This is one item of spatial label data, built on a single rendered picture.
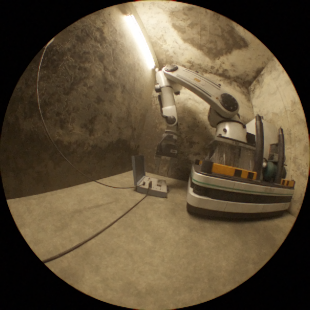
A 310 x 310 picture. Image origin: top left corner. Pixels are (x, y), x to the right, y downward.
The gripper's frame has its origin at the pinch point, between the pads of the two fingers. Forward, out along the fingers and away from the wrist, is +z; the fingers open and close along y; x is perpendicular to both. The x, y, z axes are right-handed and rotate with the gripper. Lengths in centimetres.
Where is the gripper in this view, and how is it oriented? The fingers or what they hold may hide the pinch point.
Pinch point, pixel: (163, 170)
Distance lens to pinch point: 101.5
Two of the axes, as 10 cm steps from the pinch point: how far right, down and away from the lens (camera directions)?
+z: -1.9, 9.8, 0.3
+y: 9.8, 1.9, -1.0
